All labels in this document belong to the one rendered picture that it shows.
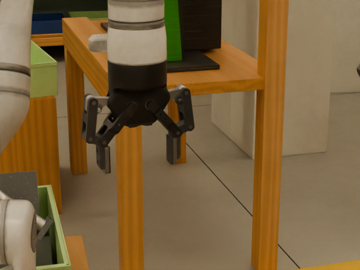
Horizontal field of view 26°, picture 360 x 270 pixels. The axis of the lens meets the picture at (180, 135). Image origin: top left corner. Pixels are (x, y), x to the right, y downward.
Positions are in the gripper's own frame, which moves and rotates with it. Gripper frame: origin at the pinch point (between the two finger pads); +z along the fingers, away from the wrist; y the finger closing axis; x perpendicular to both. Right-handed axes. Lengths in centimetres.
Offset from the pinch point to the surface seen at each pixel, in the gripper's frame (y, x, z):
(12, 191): -6, 68, 29
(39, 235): -3, 59, 36
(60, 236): 0, 51, 34
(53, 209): 2, 65, 34
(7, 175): -7, 69, 26
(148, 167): 113, 318, 129
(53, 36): 123, 604, 104
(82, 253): 10, 75, 51
